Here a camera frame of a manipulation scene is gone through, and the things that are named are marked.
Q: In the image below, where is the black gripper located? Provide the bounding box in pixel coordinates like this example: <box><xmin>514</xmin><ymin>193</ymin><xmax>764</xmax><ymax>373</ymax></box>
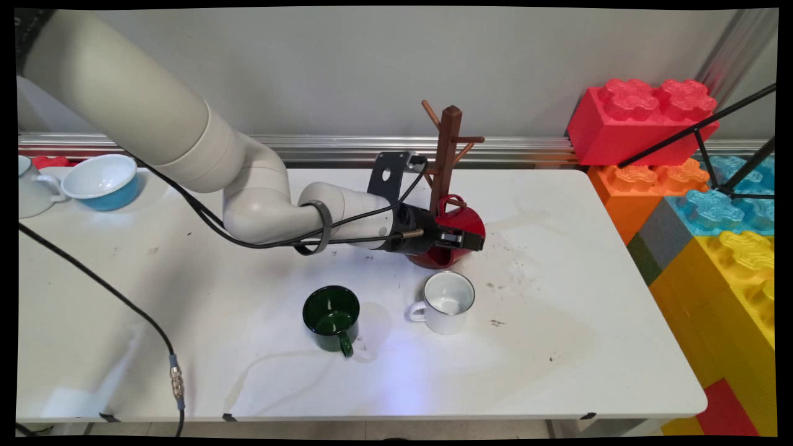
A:
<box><xmin>387</xmin><ymin>203</ymin><xmax>486</xmax><ymax>256</ymax></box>

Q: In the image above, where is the red enamel mug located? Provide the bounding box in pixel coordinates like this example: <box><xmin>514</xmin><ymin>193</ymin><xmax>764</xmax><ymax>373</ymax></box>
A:
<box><xmin>426</xmin><ymin>194</ymin><xmax>488</xmax><ymax>266</ymax></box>

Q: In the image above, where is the dark green enamel mug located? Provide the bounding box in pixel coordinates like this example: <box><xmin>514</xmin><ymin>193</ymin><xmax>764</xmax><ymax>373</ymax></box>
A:
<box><xmin>302</xmin><ymin>285</ymin><xmax>361</xmax><ymax>359</ymax></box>

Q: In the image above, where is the white enamel mug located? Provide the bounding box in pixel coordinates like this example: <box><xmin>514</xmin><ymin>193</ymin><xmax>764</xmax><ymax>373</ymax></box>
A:
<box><xmin>408</xmin><ymin>271</ymin><xmax>476</xmax><ymax>336</ymax></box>

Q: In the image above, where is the brown wooden mug tree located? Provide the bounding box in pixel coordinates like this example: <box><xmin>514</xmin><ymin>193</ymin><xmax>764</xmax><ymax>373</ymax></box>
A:
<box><xmin>409</xmin><ymin>99</ymin><xmax>486</xmax><ymax>271</ymax></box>

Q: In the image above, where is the giant orange building block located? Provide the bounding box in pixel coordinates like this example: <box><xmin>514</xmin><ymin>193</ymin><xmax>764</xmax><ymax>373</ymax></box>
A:
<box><xmin>587</xmin><ymin>158</ymin><xmax>711</xmax><ymax>246</ymax></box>

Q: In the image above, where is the giant dark green building block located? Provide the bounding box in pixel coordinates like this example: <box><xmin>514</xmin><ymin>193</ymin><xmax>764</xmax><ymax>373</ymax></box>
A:
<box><xmin>627</xmin><ymin>232</ymin><xmax>665</xmax><ymax>286</ymax></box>

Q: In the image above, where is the giant red building block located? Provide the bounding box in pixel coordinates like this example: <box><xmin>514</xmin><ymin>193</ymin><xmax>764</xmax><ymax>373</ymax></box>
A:
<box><xmin>567</xmin><ymin>79</ymin><xmax>721</xmax><ymax>167</ymax></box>

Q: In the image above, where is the giant grey building block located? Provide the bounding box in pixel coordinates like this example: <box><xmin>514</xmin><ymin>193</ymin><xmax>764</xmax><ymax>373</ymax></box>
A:
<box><xmin>638</xmin><ymin>197</ymin><xmax>696</xmax><ymax>271</ymax></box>

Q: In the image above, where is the giant light blue building block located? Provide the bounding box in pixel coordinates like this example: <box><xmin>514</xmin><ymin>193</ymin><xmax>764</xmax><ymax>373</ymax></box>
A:
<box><xmin>666</xmin><ymin>155</ymin><xmax>776</xmax><ymax>237</ymax></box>

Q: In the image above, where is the black tripod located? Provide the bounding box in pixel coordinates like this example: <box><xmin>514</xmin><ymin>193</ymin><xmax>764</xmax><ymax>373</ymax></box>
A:
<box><xmin>618</xmin><ymin>84</ymin><xmax>777</xmax><ymax>201</ymax></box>

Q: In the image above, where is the giant yellow building block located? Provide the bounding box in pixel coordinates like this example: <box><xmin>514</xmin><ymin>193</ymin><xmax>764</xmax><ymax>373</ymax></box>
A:
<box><xmin>647</xmin><ymin>230</ymin><xmax>777</xmax><ymax>438</ymax></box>

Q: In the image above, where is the flat red building block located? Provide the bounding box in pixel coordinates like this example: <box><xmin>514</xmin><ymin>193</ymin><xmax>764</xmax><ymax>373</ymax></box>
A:
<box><xmin>696</xmin><ymin>378</ymin><xmax>760</xmax><ymax>438</ymax></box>

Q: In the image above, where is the vertical aluminium profile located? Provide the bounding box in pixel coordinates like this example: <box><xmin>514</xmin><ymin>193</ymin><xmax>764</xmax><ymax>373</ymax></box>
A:
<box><xmin>697</xmin><ymin>9</ymin><xmax>779</xmax><ymax>103</ymax></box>

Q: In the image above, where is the blue white enamel cup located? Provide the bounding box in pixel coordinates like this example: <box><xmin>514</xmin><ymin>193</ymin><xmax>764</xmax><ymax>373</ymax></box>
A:
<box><xmin>61</xmin><ymin>154</ymin><xmax>141</xmax><ymax>212</ymax></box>

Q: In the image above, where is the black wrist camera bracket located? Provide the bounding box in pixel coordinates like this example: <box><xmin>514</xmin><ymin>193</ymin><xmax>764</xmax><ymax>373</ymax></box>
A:
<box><xmin>367</xmin><ymin>152</ymin><xmax>413</xmax><ymax>205</ymax></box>

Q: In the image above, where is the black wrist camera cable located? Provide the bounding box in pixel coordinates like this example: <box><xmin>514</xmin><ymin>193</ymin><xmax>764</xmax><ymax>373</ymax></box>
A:
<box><xmin>121</xmin><ymin>146</ymin><xmax>429</xmax><ymax>250</ymax></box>

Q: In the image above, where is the grey arm cable strap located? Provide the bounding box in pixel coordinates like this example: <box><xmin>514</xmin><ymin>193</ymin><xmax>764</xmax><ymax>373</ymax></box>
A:
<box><xmin>294</xmin><ymin>200</ymin><xmax>334</xmax><ymax>256</ymax></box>

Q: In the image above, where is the horizontal aluminium rail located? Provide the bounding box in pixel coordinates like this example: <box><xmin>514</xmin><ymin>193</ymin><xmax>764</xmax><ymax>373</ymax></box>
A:
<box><xmin>19</xmin><ymin>132</ymin><xmax>775</xmax><ymax>168</ymax></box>

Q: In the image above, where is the black cable with metal connector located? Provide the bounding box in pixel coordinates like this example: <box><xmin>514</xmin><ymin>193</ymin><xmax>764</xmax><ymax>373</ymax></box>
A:
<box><xmin>19</xmin><ymin>223</ymin><xmax>186</xmax><ymax>438</ymax></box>

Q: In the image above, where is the white cup with handle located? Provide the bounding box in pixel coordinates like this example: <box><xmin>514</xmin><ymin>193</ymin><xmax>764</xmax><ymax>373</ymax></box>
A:
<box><xmin>19</xmin><ymin>155</ymin><xmax>68</xmax><ymax>219</ymax></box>

